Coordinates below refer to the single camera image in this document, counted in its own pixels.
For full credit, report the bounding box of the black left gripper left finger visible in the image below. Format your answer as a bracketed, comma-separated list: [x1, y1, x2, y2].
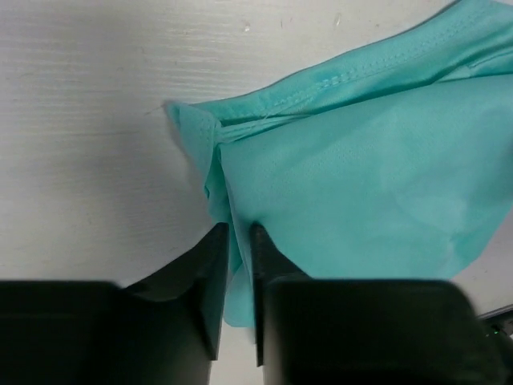
[1, 223, 228, 384]

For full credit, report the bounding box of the teal t shirt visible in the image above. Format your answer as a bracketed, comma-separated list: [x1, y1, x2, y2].
[165, 1, 512, 327]

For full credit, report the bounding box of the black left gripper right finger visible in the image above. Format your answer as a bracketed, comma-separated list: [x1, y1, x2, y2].
[250, 224, 509, 384]

